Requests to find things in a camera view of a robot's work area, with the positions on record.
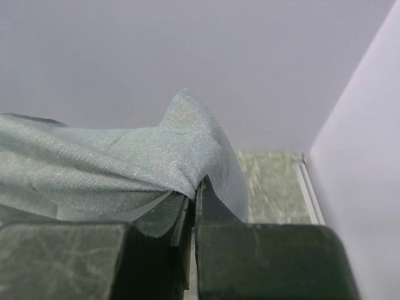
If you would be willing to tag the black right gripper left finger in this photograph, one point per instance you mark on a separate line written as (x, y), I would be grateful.
(149, 258)

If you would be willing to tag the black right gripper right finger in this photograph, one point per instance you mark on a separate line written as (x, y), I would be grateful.
(239, 260)

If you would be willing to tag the grey long sleeve shirt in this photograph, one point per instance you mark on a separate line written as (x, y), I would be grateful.
(68, 173)

